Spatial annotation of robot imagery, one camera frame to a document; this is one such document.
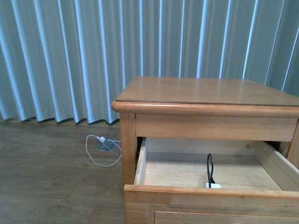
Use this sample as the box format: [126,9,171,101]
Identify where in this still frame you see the wooden drawer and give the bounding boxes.
[123,136,299,224]

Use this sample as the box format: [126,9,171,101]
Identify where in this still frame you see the black charger cable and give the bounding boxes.
[206,153,216,189]

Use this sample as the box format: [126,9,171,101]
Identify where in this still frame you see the white charger adapter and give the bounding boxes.
[206,182,222,189]

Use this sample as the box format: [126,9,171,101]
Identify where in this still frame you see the wooden nightstand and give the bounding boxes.
[111,77,299,184]

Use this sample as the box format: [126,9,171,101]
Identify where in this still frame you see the grey floor socket box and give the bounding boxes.
[96,140,114,151]

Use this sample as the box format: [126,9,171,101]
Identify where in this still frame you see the white floor plug adapter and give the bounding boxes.
[97,136,106,143]

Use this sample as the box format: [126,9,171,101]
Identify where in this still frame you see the pale blue-grey curtain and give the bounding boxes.
[0,0,299,123]

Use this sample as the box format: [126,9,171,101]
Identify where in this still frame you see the white floor cable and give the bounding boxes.
[85,134,123,168]

